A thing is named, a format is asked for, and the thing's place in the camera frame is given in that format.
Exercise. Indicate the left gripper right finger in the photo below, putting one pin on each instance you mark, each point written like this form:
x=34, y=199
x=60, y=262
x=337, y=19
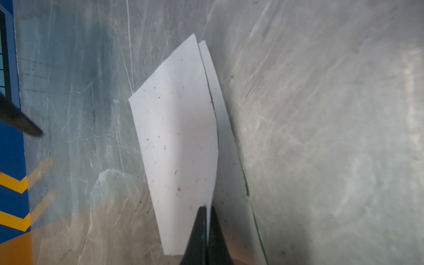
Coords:
x=218, y=253

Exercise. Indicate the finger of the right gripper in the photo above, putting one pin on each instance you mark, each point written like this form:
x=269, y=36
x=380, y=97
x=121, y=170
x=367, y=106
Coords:
x=14, y=117

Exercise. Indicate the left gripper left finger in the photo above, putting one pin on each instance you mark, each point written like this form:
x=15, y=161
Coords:
x=196, y=251

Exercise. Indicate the plain white paper sheet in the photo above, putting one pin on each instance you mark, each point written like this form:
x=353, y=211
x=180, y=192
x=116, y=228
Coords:
x=190, y=155

